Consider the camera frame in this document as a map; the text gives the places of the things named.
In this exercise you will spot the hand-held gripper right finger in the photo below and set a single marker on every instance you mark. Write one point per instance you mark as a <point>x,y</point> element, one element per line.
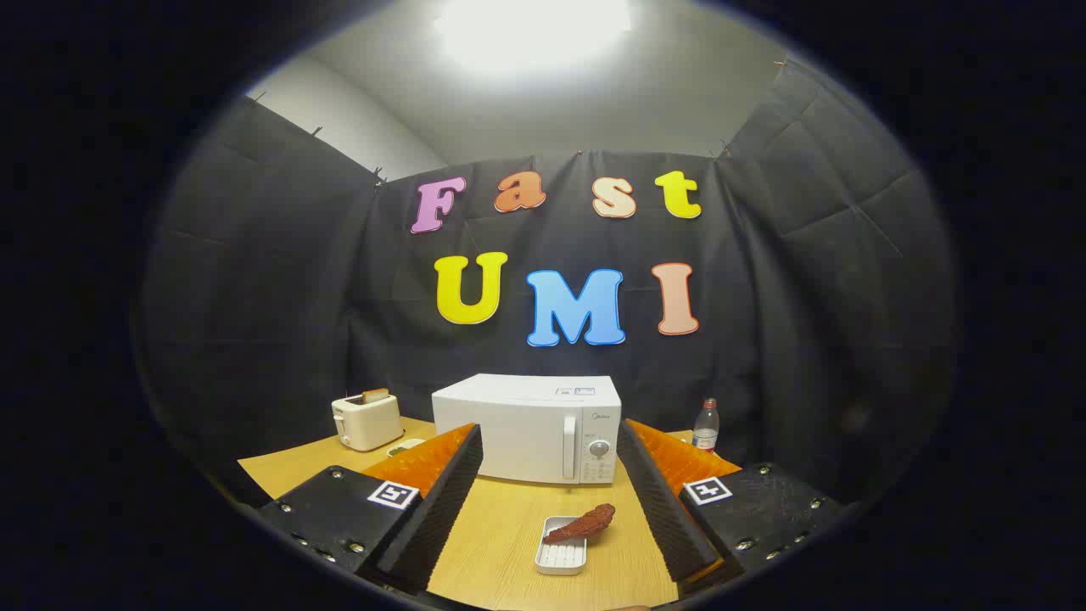
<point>666,509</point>

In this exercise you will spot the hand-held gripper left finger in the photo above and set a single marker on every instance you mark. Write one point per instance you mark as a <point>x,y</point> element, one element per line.
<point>433,509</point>

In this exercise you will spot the dark red meat piece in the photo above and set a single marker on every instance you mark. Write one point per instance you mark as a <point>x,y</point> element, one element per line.
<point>585,524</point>

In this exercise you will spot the white toaster oven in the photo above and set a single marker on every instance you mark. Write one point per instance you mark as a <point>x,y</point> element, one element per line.
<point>509,433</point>

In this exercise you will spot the cream bread toaster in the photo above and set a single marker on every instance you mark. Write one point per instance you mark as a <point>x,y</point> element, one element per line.
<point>365,424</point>

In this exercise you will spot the white divided snack plate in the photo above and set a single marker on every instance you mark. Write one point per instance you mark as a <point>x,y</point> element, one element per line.
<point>405,444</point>

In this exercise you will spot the clear red label water bottle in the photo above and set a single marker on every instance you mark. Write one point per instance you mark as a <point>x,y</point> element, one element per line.
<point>705,428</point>

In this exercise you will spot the small white ribbed tray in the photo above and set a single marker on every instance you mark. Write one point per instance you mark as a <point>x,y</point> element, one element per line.
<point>560,558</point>

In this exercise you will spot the toast bread slice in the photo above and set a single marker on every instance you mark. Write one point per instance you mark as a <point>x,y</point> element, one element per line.
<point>375,395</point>

